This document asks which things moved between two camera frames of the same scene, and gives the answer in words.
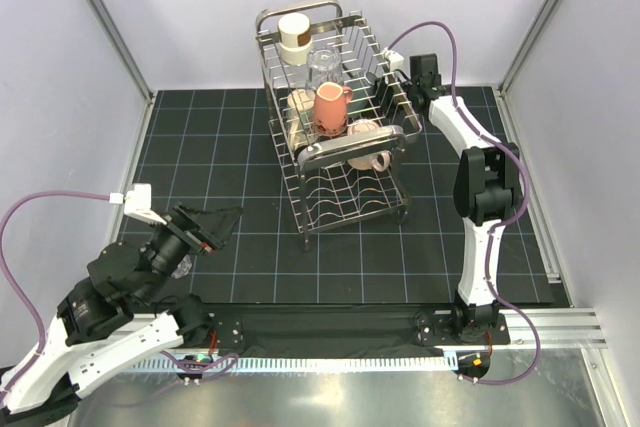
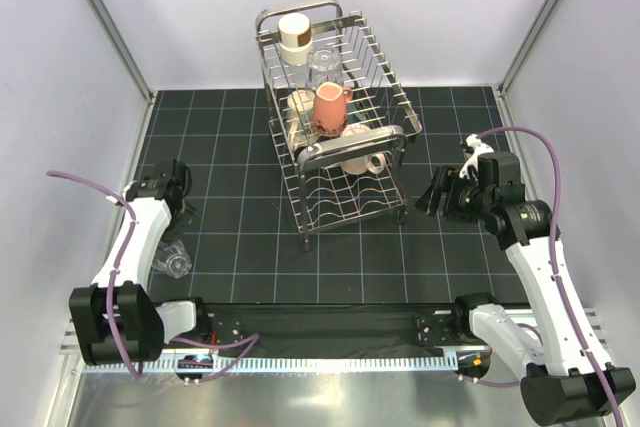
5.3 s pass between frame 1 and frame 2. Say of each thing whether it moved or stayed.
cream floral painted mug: stayed
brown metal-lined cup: stayed
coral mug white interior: stayed
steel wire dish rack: stayed
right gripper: moved
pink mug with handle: moved
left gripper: moved
